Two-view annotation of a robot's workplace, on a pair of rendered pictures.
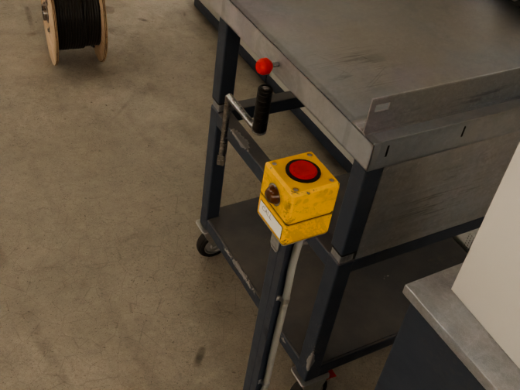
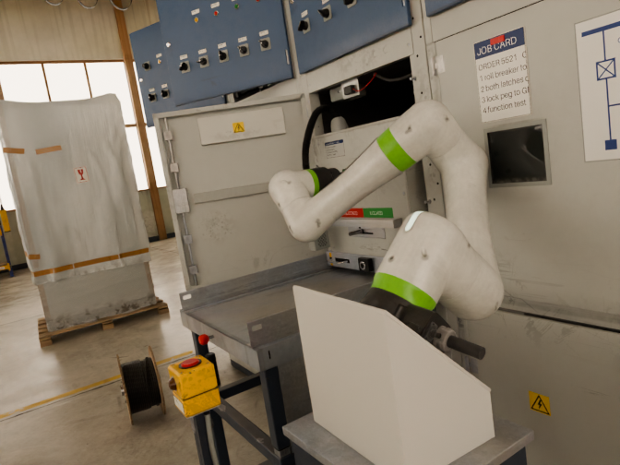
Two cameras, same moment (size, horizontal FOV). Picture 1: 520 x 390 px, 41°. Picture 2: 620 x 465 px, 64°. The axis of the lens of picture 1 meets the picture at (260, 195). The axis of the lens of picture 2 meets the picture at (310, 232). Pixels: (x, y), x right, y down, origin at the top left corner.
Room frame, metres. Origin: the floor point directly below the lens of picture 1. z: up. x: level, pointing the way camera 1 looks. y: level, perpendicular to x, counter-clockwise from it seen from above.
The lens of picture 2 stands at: (-0.26, -0.41, 1.29)
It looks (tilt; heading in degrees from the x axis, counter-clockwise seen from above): 8 degrees down; 3
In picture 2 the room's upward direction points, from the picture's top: 9 degrees counter-clockwise
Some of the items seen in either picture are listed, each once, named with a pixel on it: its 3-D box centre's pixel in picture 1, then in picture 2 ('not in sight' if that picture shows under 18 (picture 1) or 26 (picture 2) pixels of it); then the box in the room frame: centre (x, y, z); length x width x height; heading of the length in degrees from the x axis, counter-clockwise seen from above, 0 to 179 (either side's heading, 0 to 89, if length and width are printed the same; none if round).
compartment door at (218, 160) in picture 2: not in sight; (245, 193); (1.82, -0.06, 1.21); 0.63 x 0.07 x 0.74; 99
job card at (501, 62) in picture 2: not in sight; (501, 77); (1.06, -0.88, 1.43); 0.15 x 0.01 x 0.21; 35
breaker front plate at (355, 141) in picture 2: not in sight; (360, 196); (1.54, -0.51, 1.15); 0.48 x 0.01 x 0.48; 35
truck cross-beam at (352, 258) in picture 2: not in sight; (373, 262); (1.55, -0.53, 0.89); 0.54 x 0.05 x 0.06; 35
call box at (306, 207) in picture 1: (296, 197); (194, 385); (0.76, -0.05, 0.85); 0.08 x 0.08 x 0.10; 35
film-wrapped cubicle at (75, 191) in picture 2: not in sight; (79, 214); (4.74, 2.19, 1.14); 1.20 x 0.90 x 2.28; 122
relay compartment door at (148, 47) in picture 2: not in sight; (174, 68); (2.59, 0.36, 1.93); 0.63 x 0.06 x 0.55; 61
